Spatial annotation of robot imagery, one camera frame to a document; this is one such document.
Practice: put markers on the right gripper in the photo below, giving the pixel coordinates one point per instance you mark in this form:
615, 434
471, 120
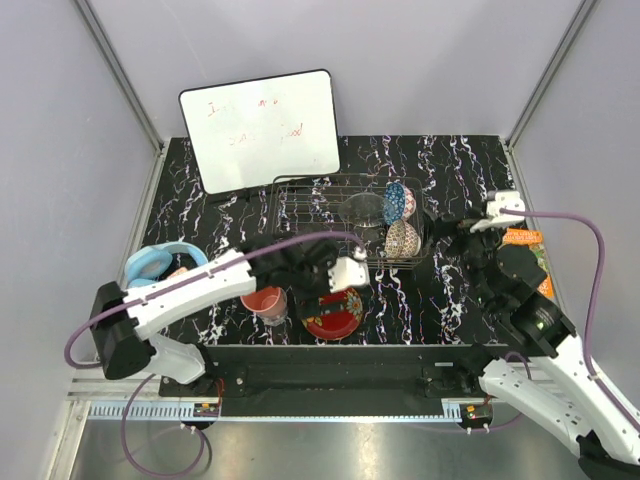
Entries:
461, 231

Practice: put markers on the whiteboard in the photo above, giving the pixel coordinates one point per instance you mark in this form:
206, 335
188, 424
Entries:
248, 133

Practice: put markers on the blue patterned bowl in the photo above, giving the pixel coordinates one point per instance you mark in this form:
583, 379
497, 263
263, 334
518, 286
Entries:
399, 203

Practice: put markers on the light blue headphones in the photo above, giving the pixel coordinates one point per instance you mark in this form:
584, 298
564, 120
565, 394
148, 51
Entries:
144, 267

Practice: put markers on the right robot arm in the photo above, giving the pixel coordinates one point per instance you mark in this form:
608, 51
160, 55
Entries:
593, 419

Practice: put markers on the red patterned white bowl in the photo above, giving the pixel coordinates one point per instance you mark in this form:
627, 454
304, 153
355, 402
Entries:
402, 241

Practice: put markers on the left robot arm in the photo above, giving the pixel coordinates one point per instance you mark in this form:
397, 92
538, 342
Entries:
127, 323

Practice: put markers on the clear glass plate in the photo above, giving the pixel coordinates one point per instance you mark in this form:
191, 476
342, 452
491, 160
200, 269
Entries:
365, 210

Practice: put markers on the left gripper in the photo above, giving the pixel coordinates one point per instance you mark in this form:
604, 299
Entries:
309, 303

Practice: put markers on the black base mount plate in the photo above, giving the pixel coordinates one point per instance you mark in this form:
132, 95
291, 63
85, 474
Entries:
393, 381

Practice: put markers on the wire dish rack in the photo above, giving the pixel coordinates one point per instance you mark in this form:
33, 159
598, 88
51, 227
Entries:
306, 204

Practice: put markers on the red floral plate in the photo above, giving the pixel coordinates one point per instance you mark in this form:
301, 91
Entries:
335, 316

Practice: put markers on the pink dice cube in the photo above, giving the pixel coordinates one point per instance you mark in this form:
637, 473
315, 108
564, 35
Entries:
178, 272

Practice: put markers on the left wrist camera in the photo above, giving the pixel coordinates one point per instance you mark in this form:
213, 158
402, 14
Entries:
348, 273

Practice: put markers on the pink tumbler cup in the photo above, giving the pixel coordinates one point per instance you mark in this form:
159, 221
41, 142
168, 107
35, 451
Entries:
268, 304

